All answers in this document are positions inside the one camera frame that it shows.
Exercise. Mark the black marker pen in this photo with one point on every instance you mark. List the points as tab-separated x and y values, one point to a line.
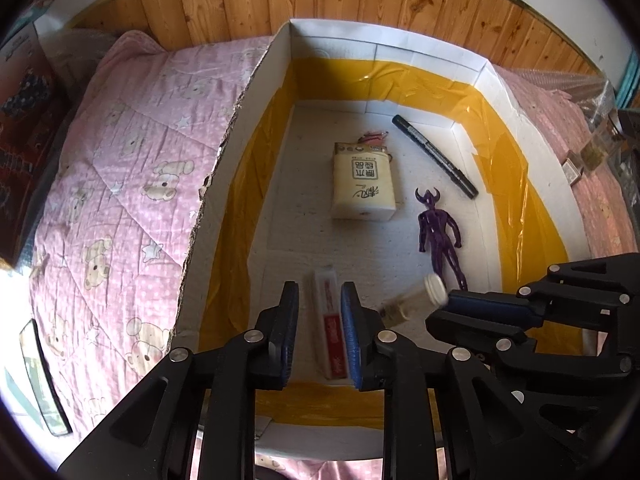
435	155

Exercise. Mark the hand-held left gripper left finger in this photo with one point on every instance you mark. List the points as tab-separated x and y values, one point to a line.
292	335

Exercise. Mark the small brown box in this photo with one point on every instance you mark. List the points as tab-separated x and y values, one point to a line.
572	170

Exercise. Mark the beige tissue pack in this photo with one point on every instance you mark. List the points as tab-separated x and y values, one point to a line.
362	180

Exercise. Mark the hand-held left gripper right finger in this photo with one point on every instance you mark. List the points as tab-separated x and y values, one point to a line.
350	335

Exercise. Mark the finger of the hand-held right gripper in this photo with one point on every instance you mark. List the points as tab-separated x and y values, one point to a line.
485	305
480	335

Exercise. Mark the small yellowish glass jar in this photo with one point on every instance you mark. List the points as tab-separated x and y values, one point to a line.
595	152

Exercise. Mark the clear bubble wrap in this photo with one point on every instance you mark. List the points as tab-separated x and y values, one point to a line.
575	92

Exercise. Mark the teal plastic strips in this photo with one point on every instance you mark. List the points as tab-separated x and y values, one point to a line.
631	77

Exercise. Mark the small bottle white cap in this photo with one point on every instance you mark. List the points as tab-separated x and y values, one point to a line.
405	307

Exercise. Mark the purple horned figure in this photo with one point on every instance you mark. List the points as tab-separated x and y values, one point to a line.
437	230

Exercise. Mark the white cardboard box yellow tape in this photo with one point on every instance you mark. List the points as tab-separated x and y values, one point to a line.
300	240

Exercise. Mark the long white red pack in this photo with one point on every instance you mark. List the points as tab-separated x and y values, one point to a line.
327	320

